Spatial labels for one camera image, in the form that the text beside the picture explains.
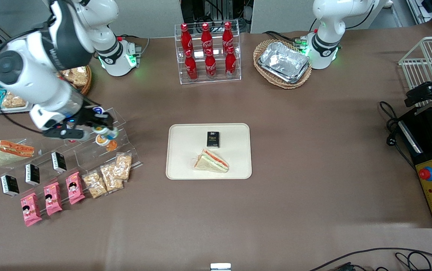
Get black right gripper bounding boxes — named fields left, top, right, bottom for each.
left=72, top=107, right=115, bottom=129

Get green gum bottle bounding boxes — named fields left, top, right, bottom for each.
left=95, top=126, right=119, bottom=140

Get orange gum bottle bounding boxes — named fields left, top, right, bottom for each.
left=96, top=135, right=118, bottom=152

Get cream serving tray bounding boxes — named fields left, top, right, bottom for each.
left=166, top=123, right=253, bottom=180

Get black tray sealing machine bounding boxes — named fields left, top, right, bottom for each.
left=397, top=105, right=432, bottom=229

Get clear acrylic stepped stand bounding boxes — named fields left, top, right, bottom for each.
left=0, top=107, right=143, bottom=222

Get wicker basket with snacks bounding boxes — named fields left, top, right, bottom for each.
left=59, top=65, right=92, bottom=96

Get clear wrapped rice crisp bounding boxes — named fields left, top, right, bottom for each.
left=113, top=152, right=132, bottom=182
left=100, top=163, right=123, bottom=193
left=83, top=170, right=108, bottom=199

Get small black box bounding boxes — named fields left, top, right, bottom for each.
left=0, top=175, right=20, bottom=197
left=25, top=164, right=40, bottom=186
left=52, top=152, right=67, bottom=174
left=206, top=131, right=221, bottom=148

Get pink snack pack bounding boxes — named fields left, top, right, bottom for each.
left=44, top=182, right=63, bottom=216
left=21, top=193, right=42, bottom=227
left=66, top=172, right=85, bottom=205

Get red cola bottle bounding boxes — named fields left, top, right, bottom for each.
left=222, top=21, right=234, bottom=49
left=184, top=50, right=198, bottom=81
left=201, top=23, right=213, bottom=51
left=180, top=23, right=193, bottom=51
left=225, top=46, right=237, bottom=77
left=205, top=48, right=217, bottom=79

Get wrapped triangle sandwich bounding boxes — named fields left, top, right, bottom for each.
left=0, top=140, right=35, bottom=168
left=193, top=148, right=230, bottom=174

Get white bin with snacks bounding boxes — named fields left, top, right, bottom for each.
left=0, top=85, right=32, bottom=114

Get clear acrylic bottle rack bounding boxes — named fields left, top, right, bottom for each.
left=175, top=19, right=242, bottom=85

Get wicker basket with foil containers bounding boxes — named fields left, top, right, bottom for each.
left=253, top=39, right=313, bottom=90

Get stacked foil containers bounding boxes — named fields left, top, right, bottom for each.
left=257, top=41, right=310, bottom=84

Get silver machine side bar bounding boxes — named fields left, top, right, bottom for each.
left=399, top=120, right=423, bottom=154

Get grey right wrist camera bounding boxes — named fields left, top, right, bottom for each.
left=43, top=128, right=90, bottom=142

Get dark equipment with cables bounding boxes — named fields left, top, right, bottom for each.
left=180, top=0, right=254, bottom=32

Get black machine power cable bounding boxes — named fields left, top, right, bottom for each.
left=379, top=101, right=416, bottom=170

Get black floor cables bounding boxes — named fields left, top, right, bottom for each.
left=308, top=248, right=432, bottom=271

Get white wire rack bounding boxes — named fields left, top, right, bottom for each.
left=399, top=37, right=432, bottom=110

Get metal shelf frame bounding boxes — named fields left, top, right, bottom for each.
left=406, top=0, right=432, bottom=36

